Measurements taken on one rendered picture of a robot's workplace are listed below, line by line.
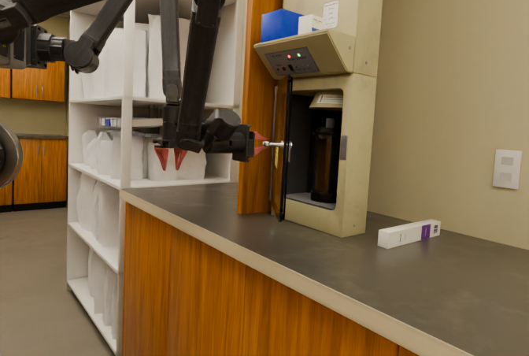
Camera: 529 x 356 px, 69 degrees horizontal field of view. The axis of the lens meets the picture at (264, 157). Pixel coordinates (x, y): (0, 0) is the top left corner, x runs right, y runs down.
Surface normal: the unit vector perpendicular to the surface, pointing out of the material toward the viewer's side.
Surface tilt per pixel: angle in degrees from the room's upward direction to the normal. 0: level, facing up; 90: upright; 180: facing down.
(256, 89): 90
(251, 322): 90
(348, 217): 90
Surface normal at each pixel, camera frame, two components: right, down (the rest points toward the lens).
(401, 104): -0.78, 0.01
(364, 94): 0.63, 0.10
